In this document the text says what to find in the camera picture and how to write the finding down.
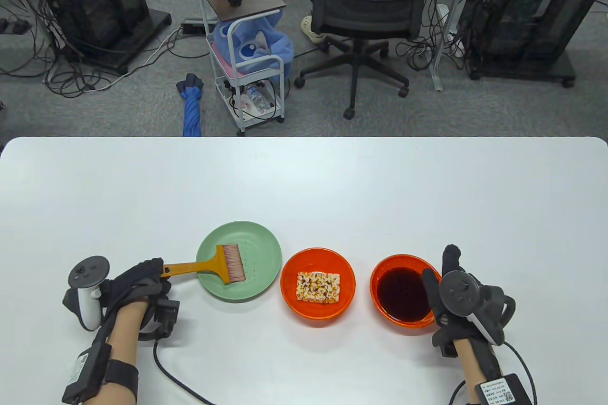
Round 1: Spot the person's right hand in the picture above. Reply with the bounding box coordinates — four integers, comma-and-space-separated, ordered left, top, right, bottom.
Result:
422, 244, 513, 344

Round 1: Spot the person's left hand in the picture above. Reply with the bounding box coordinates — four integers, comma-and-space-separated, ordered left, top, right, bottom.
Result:
97, 258, 172, 326

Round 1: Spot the grey tracking controller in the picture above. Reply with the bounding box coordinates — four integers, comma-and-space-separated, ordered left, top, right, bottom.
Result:
62, 255, 111, 332
438, 271, 516, 347

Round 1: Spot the dark soy sauce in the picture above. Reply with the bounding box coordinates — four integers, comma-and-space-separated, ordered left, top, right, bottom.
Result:
377, 267, 435, 322

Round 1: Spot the orange handled basting brush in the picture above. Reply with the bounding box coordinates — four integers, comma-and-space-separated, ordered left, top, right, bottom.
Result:
161, 244, 246, 285

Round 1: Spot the rectangular puffed rice cake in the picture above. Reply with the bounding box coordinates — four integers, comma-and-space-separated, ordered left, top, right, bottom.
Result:
296, 272, 342, 304

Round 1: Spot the person's left forearm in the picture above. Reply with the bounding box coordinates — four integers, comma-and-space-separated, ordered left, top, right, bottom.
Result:
102, 303, 150, 405

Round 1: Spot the person's right forearm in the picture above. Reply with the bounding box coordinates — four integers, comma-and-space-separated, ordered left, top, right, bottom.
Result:
454, 336, 504, 405

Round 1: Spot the orange bowl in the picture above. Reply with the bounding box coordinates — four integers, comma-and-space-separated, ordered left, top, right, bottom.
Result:
370, 254, 442, 328
281, 247, 356, 328

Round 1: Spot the black labelled sensor box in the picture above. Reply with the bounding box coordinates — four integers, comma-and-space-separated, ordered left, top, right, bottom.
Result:
62, 343, 113, 405
475, 374, 535, 405

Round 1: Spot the green plate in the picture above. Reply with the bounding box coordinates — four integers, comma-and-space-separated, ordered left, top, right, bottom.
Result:
196, 221, 282, 302

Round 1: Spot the blue folded umbrella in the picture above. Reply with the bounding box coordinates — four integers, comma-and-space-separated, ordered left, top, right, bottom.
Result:
176, 74, 205, 137

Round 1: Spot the white metal table leg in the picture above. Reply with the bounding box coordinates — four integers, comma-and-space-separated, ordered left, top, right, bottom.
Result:
430, 0, 475, 91

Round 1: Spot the clear water bottle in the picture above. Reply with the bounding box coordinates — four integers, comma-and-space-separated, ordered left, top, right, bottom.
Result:
245, 85, 272, 113

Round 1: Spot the pink cushion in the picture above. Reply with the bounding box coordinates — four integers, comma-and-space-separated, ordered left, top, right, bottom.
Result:
211, 42, 247, 79

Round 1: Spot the blue plush toy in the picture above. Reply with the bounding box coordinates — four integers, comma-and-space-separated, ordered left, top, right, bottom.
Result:
212, 9, 295, 78

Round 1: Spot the black power adapter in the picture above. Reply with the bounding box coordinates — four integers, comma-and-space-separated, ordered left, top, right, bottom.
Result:
0, 18, 31, 35

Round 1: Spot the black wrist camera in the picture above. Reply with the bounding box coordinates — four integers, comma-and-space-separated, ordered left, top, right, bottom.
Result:
138, 296, 181, 341
432, 327, 459, 358

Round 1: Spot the black sensor cable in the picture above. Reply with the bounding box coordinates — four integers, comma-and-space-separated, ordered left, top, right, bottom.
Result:
153, 338, 217, 405
449, 341, 537, 405

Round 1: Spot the tangle of black floor cables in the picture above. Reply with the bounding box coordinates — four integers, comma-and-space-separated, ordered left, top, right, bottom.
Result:
0, 0, 209, 98
394, 0, 475, 73

